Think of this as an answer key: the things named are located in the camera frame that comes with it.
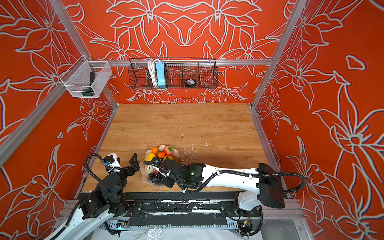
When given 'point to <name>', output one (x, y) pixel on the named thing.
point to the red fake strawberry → (168, 150)
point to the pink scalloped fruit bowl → (145, 175)
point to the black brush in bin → (89, 91)
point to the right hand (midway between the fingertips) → (158, 173)
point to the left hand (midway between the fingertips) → (128, 157)
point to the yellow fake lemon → (169, 157)
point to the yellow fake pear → (150, 156)
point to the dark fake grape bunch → (155, 178)
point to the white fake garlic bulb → (149, 169)
